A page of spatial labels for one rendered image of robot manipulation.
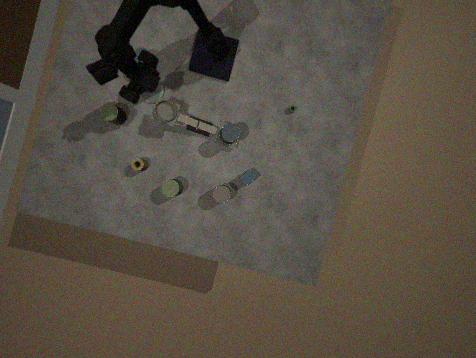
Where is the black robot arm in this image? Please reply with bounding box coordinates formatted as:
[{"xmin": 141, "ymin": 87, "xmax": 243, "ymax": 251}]
[{"xmin": 86, "ymin": 0, "xmax": 230, "ymax": 92}]

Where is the green cylinder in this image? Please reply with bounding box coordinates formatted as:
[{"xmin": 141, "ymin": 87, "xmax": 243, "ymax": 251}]
[
  {"xmin": 100, "ymin": 103, "xmax": 126, "ymax": 126},
  {"xmin": 161, "ymin": 179, "xmax": 183, "ymax": 197}
]

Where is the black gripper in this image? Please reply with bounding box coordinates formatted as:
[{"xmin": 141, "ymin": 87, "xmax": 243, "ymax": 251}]
[{"xmin": 119, "ymin": 50, "xmax": 158, "ymax": 105}]

